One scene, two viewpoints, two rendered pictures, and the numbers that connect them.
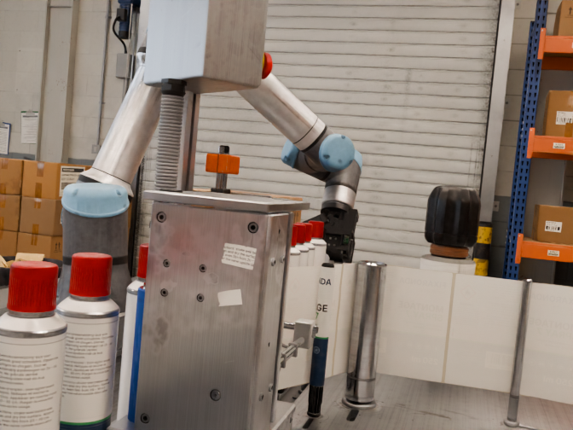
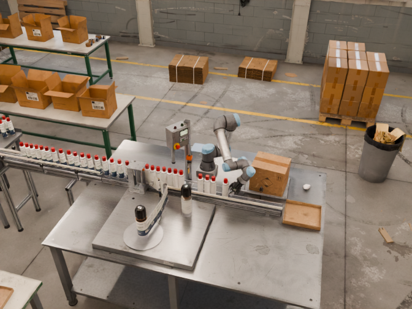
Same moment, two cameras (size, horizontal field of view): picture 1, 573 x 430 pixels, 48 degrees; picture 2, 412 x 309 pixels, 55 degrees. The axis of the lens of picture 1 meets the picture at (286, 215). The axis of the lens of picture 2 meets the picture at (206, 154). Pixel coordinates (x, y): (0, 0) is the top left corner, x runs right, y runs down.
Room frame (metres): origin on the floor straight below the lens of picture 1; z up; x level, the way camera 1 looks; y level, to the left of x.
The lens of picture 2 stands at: (1.15, -2.62, 3.19)
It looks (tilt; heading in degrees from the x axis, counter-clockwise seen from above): 36 degrees down; 90
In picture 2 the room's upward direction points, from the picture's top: straight up
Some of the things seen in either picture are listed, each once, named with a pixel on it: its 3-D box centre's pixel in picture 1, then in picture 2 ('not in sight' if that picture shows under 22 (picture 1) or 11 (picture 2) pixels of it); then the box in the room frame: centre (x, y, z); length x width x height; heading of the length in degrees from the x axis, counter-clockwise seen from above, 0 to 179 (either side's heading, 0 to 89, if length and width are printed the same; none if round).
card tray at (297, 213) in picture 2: not in sight; (302, 214); (1.97, -0.24, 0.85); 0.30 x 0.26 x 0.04; 164
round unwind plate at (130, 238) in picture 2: not in sight; (143, 235); (0.68, -0.50, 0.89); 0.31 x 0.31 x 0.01
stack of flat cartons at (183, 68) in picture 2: not in sight; (189, 68); (0.86, 4.24, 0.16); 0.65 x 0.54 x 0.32; 168
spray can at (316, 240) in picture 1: (311, 270); (225, 188); (1.33, -0.06, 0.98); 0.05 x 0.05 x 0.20
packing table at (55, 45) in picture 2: not in sight; (47, 59); (-1.67, 4.14, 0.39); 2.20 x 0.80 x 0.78; 164
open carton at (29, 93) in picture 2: not in sight; (34, 89); (-0.95, 1.79, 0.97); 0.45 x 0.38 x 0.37; 77
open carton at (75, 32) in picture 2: not in sight; (72, 30); (-1.06, 3.97, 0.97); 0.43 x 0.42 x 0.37; 70
